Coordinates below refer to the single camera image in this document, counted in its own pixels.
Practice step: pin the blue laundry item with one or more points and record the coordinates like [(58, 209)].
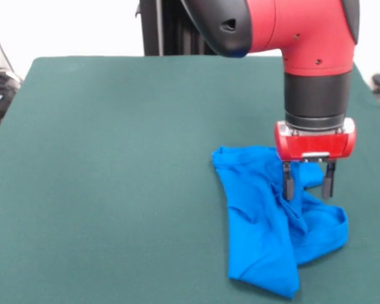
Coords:
[(256, 237)]

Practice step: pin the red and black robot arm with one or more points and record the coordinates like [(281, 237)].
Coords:
[(304, 31)]

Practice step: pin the dark green table cloth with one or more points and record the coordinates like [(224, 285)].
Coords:
[(82, 221)]

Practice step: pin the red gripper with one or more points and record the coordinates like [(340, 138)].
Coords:
[(313, 145)]

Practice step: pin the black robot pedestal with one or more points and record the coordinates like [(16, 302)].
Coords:
[(171, 28)]

